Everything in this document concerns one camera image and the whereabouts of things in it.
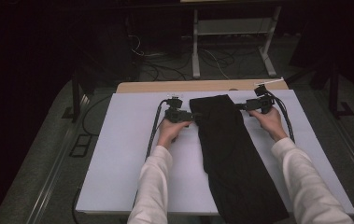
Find white floor cable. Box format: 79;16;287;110
202;48;231;80

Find wooden table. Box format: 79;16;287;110
116;78;290;94

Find black metal stand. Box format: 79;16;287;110
327;60;354;120
61;70;85;123

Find tangle of black floor cables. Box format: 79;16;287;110
127;34;194;82

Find dark floor outlet plate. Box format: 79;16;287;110
69;133;93;159

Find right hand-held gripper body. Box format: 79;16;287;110
244;77;285;115

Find black pants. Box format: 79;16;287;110
189;93;290;224

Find person's left hand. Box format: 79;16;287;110
156;119;192;150

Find metal floor rail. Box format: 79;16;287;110
25;92;92;224
332;116;354;189

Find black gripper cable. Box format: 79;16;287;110
132;98;169;210
266;90;296;144

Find thin black floor cable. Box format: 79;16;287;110
81;94;113;136

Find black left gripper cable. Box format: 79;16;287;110
132;98;169;210

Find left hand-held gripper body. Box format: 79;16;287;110
163;92;195;123

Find person's right hand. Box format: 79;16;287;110
248;106;288;143

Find white metal desk frame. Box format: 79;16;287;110
191;6;283;79

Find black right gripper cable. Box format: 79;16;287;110
266;90;296;144

